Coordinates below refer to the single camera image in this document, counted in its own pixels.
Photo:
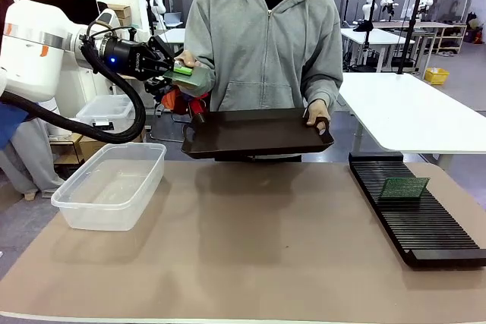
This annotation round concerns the white cabinet desk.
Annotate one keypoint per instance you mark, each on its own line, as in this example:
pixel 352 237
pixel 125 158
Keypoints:
pixel 76 89

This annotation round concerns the black computer monitor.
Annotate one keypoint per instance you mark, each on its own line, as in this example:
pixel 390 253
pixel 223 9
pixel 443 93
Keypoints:
pixel 76 7

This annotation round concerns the large brown cardboard box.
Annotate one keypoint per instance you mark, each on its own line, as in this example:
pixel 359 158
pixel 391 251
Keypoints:
pixel 89 147

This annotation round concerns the black slotted PCB rack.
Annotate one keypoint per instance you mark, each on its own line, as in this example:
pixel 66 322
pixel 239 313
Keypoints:
pixel 410 221

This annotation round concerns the person's right forearm grey sleeve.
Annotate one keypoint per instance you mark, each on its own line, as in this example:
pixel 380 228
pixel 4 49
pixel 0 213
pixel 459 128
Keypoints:
pixel 208 64

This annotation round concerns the yellow plastic crate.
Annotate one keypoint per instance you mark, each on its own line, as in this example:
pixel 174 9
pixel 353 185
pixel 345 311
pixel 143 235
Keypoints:
pixel 436 75

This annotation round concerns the orange cloth item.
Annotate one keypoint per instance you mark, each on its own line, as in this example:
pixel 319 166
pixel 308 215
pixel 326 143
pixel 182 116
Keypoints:
pixel 171 100

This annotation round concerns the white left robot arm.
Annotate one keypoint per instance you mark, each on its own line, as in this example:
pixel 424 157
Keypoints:
pixel 30 47

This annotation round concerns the dark brown serving tray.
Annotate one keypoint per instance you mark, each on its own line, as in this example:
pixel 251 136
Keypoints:
pixel 258 134

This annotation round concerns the clear plastic open box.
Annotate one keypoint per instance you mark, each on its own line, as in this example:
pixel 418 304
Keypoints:
pixel 110 187

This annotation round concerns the black tripod pole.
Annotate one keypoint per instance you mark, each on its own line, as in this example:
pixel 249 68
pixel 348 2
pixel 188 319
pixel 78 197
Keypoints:
pixel 412 32

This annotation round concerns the small black frame side table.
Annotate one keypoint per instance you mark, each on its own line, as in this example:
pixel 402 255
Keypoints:
pixel 68 140

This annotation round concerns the green printed circuit board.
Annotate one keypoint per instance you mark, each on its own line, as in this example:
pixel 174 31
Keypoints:
pixel 404 187
pixel 190 80

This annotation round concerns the clear lidded storage container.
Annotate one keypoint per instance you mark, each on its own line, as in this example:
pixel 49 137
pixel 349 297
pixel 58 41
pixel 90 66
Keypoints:
pixel 106 107

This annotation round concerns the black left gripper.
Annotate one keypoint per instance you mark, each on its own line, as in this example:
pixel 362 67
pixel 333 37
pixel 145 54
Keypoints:
pixel 127 59

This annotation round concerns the small stacked cardboard box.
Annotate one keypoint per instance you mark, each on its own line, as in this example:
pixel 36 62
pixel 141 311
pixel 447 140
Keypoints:
pixel 122 11

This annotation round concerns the person's left hand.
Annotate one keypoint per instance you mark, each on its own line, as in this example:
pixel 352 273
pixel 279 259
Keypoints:
pixel 317 111

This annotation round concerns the person's right hand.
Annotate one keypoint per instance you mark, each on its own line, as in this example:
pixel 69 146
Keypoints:
pixel 188 59

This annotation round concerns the wooden shelf unit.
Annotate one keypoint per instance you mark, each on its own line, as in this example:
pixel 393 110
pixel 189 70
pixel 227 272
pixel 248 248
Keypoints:
pixel 452 26

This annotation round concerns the long white background table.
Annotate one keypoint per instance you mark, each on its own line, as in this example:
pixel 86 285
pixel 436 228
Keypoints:
pixel 376 37

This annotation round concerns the large white table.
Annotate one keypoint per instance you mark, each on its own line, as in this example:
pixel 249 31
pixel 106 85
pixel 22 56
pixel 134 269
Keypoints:
pixel 417 119

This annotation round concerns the person's left forearm grey sleeve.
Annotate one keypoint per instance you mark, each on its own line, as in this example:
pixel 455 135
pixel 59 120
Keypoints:
pixel 322 81

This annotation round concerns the person in grey hoodie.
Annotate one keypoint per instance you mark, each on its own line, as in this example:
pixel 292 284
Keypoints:
pixel 266 54

